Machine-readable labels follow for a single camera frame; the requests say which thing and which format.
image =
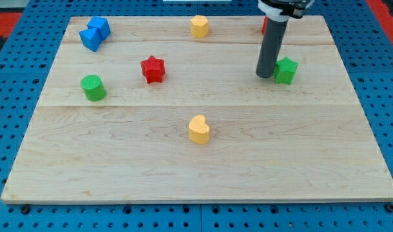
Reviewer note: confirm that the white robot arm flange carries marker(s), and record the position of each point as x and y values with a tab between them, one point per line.
283	10

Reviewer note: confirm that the yellow heart block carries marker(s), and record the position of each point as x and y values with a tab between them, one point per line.
198	130

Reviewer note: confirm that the red star block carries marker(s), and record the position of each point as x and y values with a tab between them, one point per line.
153	69

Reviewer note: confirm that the green star block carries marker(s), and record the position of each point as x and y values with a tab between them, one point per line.
284	71

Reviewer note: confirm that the light wooden board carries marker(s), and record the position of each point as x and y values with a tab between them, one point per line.
268	143

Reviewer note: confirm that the yellow hexagon block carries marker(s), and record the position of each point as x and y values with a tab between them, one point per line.
199	26

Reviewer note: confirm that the gray cylindrical pusher rod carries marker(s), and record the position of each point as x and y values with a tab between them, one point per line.
270	48

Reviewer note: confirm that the green cylinder block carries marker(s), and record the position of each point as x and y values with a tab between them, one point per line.
93	88

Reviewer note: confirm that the red block behind rod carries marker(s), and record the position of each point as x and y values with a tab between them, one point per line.
264	26

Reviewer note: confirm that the blue triangular prism block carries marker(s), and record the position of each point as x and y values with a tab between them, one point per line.
91	38

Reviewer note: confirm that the blue cube block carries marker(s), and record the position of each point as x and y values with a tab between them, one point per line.
102	25

